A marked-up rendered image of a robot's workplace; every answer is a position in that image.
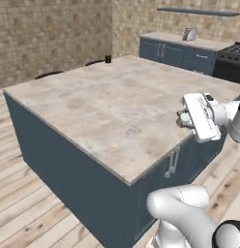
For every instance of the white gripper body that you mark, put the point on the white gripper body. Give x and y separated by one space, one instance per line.
200 117

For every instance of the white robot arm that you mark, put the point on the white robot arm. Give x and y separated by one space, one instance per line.
186 213

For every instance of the dark cup of hot chocolate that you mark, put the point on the dark cup of hot chocolate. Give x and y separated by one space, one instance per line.
108 58

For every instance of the dark blue island cupboard door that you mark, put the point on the dark blue island cupboard door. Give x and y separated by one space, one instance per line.
157 200
202 158

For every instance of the black stove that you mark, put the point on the black stove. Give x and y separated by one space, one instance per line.
230 63

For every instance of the dark blue cupboard run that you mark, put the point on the dark blue cupboard run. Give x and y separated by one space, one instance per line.
176 51

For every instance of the dark blue kitchen island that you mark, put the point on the dark blue kitchen island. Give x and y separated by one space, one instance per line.
102 106

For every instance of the silver toaster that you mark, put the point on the silver toaster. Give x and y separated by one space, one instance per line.
189 34

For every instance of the dark stool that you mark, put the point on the dark stool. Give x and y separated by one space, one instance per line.
49 74
95 62

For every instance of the dark wall shelf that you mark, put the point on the dark wall shelf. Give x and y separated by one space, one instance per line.
198 11

